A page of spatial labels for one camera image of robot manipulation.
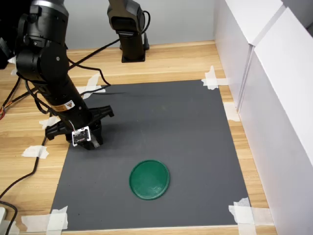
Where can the white masking tape piece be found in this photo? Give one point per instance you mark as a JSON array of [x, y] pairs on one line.
[[57, 218], [34, 151], [242, 215], [231, 112], [47, 122], [11, 227], [93, 83], [211, 82]]

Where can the white camera box with board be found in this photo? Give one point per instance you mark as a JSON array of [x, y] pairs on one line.
[[82, 136]]

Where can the round green lid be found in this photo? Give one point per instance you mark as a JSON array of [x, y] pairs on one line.
[[149, 180]]

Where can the white partition box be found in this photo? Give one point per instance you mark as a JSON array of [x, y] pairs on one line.
[[237, 36], [288, 122]]

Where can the dark grey mat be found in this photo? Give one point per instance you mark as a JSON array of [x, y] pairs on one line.
[[171, 122]]

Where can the pale grey partition board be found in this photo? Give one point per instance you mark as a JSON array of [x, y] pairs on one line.
[[176, 22]]

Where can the small white plastic terminal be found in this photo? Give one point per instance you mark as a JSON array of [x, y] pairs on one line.
[[96, 145]]

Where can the white power strip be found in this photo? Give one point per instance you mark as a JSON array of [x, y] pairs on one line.
[[2, 214]]

